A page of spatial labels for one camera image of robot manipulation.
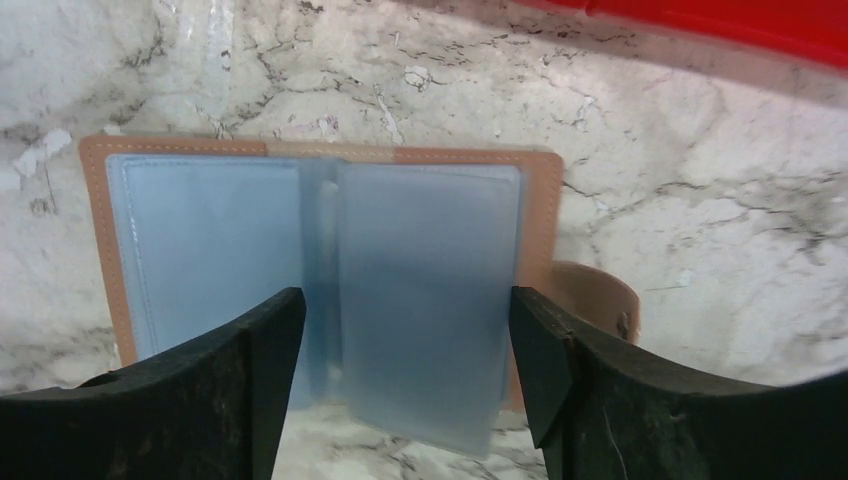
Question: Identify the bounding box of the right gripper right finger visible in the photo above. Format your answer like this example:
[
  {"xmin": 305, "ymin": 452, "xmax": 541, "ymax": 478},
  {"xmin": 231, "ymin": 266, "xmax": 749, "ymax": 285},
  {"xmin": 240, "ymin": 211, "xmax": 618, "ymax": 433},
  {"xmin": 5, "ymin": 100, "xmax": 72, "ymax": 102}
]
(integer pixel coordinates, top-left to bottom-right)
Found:
[{"xmin": 509, "ymin": 287, "xmax": 847, "ymax": 479}]

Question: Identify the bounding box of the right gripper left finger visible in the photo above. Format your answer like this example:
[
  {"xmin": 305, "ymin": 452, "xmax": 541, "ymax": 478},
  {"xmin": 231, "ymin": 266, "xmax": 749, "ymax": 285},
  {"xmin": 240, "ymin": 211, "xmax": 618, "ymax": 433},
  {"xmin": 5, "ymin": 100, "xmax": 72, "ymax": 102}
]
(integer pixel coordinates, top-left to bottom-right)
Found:
[{"xmin": 1, "ymin": 288, "xmax": 306, "ymax": 479}]

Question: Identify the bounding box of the tan leather card holder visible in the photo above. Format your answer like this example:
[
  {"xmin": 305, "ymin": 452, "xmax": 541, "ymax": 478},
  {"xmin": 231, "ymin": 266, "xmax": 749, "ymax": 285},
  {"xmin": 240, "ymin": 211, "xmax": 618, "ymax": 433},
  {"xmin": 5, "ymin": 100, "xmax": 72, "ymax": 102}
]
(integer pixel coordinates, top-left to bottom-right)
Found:
[{"xmin": 78, "ymin": 135, "xmax": 641, "ymax": 457}]

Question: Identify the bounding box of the red plastic bin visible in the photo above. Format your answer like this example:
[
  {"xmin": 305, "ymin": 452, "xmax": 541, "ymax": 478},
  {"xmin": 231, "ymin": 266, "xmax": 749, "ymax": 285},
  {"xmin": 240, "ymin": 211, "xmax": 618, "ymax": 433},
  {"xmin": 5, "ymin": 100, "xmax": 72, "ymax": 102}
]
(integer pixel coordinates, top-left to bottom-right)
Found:
[{"xmin": 526, "ymin": 0, "xmax": 847, "ymax": 70}]

